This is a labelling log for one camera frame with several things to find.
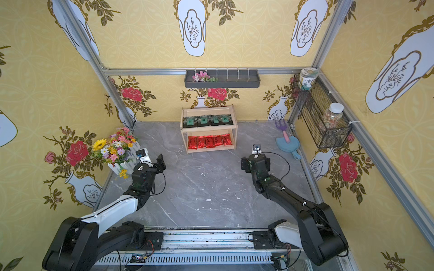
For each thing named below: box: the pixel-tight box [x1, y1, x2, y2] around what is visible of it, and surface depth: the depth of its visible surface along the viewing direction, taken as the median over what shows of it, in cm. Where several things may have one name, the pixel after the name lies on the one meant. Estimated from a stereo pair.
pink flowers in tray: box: [192, 70, 217, 82], surface depth 89 cm
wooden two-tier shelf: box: [179, 103, 238, 155], surface depth 97 cm
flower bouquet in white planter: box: [92, 127, 141, 179], surface depth 90 cm
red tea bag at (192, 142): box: [188, 136, 198, 150], surface depth 106 cm
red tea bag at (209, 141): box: [204, 135, 216, 148], surface depth 108 cm
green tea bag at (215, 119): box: [210, 115, 220, 126], surface depth 95 cm
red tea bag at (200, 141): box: [196, 136, 207, 149], surface depth 106 cm
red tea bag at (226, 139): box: [221, 133, 233, 146], surface depth 108 cm
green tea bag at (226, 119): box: [220, 114, 234, 125], surface depth 94 cm
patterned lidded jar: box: [298, 67, 320, 91], surface depth 87 cm
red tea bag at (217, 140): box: [213, 135, 224, 147], surface depth 108 cm
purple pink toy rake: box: [274, 119, 291, 144], surface depth 120 cm
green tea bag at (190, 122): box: [183, 116, 198, 129], surface depth 94 cm
